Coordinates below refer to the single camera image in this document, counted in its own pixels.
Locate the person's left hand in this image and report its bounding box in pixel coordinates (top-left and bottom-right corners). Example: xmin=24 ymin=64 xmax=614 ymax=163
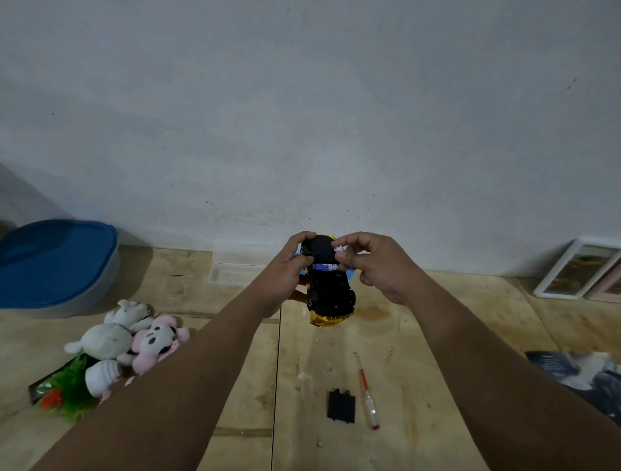
xmin=246 ymin=231 xmax=317 ymax=319

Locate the grey plastic tub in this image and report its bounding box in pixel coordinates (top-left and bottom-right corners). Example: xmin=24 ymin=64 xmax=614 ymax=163
xmin=10 ymin=247 xmax=122 ymax=319

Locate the blue plastic lid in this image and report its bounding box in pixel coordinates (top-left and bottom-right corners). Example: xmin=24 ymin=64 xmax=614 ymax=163
xmin=0 ymin=219 xmax=120 ymax=310

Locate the black and gold toy car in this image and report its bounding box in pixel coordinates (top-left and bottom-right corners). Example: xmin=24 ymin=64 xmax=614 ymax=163
xmin=299 ymin=235 xmax=357 ymax=328

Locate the green artificial plant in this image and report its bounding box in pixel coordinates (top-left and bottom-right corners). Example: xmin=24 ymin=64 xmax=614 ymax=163
xmin=36 ymin=353 xmax=100 ymax=424

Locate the person's right forearm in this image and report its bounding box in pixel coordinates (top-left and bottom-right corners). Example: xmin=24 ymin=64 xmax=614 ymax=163
xmin=402 ymin=272 xmax=621 ymax=471

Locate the person's right hand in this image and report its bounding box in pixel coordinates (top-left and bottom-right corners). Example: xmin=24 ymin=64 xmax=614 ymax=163
xmin=331 ymin=232 xmax=429 ymax=306

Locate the small white plush toy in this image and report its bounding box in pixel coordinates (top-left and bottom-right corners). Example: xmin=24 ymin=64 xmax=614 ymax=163
xmin=85 ymin=359 xmax=128 ymax=400

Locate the white picture frame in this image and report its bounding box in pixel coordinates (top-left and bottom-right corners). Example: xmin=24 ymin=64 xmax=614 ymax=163
xmin=532 ymin=236 xmax=621 ymax=301

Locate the black battery cover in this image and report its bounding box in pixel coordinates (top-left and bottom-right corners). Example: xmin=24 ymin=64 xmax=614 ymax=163
xmin=326 ymin=388 xmax=357 ymax=425

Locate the person's left forearm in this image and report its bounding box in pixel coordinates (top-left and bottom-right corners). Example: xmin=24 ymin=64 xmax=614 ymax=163
xmin=29 ymin=290 xmax=282 ymax=471

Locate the clear plastic container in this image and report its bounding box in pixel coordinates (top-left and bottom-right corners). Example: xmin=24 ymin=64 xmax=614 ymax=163
xmin=207 ymin=242 xmax=284 ymax=288

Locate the red clear handle screwdriver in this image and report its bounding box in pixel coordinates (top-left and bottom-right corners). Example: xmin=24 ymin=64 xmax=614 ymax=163
xmin=353 ymin=352 xmax=381 ymax=432

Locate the pink plush toy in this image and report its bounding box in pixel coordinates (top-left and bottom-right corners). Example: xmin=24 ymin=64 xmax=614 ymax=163
xmin=130 ymin=314 xmax=191 ymax=375

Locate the pink picture frame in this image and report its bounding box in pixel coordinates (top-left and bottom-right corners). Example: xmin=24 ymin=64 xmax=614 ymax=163
xmin=583 ymin=264 xmax=621 ymax=304

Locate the dark printed magazine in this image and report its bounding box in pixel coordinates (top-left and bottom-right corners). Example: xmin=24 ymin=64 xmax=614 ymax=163
xmin=525 ymin=350 xmax=621 ymax=429

